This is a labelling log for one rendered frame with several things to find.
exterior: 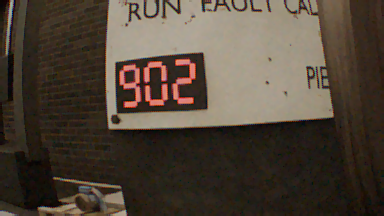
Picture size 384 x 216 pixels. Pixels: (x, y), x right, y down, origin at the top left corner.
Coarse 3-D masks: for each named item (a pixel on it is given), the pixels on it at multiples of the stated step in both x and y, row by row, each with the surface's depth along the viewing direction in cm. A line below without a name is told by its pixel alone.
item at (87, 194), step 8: (80, 192) 504; (88, 192) 502; (96, 192) 505; (80, 200) 494; (88, 200) 496; (96, 200) 509; (104, 200) 520; (80, 208) 496; (88, 208) 494; (96, 208) 513; (104, 208) 501
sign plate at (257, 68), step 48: (144, 0) 68; (192, 0) 67; (240, 0) 65; (288, 0) 63; (144, 48) 69; (192, 48) 67; (240, 48) 65; (288, 48) 64; (144, 96) 69; (192, 96) 67; (240, 96) 66; (288, 96) 64
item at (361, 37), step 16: (352, 0) 46; (368, 0) 45; (352, 16) 46; (368, 16) 45; (352, 32) 46; (368, 32) 45; (368, 48) 45; (368, 64) 46; (368, 80) 46; (368, 96) 46; (368, 112) 46; (368, 128) 46
